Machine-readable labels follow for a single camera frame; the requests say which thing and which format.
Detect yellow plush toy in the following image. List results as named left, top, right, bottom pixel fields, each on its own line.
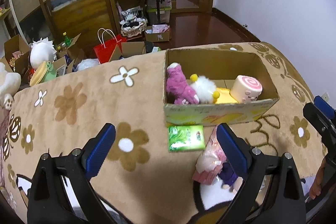
left=213, top=88, right=237, bottom=104

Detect person's right hand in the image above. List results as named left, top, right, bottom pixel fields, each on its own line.
left=309, top=159, right=326, bottom=200

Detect white round plush head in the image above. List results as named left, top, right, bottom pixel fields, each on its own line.
left=30, top=37, right=56, bottom=70

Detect open cardboard box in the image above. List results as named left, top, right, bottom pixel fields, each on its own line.
left=163, top=48, right=279, bottom=126

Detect green tissue pack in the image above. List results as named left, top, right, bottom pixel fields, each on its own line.
left=167, top=125, right=206, bottom=152

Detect white-haired blindfold plush doll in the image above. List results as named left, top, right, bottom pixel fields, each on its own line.
left=200, top=176, right=243, bottom=210

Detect red paper shopping bag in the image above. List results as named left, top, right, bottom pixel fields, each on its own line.
left=93, top=28, right=127, bottom=64

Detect clear storage bin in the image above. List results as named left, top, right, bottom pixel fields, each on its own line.
left=146, top=0, right=172, bottom=25

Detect green frog plush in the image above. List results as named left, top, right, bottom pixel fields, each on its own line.
left=30, top=61, right=57, bottom=86

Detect wicker basket with socks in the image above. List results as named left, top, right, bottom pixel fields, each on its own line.
left=120, top=15, right=147, bottom=38

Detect white fluffy plush yellow pompoms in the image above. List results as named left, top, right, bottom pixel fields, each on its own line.
left=190, top=74, right=220, bottom=104

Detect white and tan plush dog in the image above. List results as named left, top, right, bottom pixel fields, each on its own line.
left=0, top=63, right=21, bottom=111

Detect brown cardboard box left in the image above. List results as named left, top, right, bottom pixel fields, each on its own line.
left=1, top=35, right=31, bottom=77

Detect beige floral blanket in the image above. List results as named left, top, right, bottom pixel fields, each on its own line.
left=3, top=43, right=327, bottom=223

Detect small cardboard box on floor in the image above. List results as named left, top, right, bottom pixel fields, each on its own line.
left=145, top=24, right=171, bottom=43

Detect pink dress doll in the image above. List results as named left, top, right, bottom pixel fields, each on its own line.
left=192, top=126, right=227, bottom=185

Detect green glass bottle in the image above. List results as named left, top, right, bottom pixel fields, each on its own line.
left=63, top=32, right=71, bottom=47

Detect pink swirl roll plush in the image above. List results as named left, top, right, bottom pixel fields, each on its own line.
left=230, top=75, right=263, bottom=103

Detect pink plush toy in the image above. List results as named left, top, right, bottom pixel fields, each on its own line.
left=166, top=63, right=200, bottom=105

